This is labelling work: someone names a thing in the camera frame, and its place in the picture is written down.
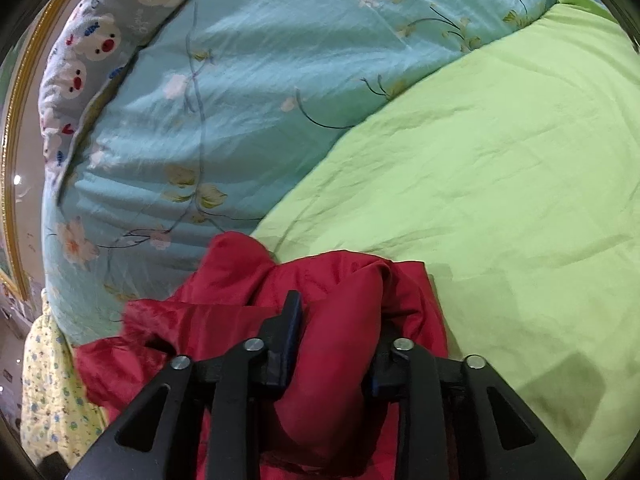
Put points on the yellow patterned cloth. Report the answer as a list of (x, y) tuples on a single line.
[(55, 390)]

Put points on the light blue floral quilt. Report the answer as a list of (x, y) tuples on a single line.
[(235, 110)]

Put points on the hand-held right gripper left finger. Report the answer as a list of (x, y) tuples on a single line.
[(291, 332)]

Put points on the green bed sheet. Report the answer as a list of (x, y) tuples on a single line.
[(475, 185)]

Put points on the gold framed mirror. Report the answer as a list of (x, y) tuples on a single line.
[(20, 125)]

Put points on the grey animal print pillow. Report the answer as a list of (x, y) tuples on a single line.
[(85, 55)]

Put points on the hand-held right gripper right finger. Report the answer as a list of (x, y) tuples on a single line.
[(382, 377)]

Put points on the red jacket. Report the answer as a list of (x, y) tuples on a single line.
[(330, 310)]

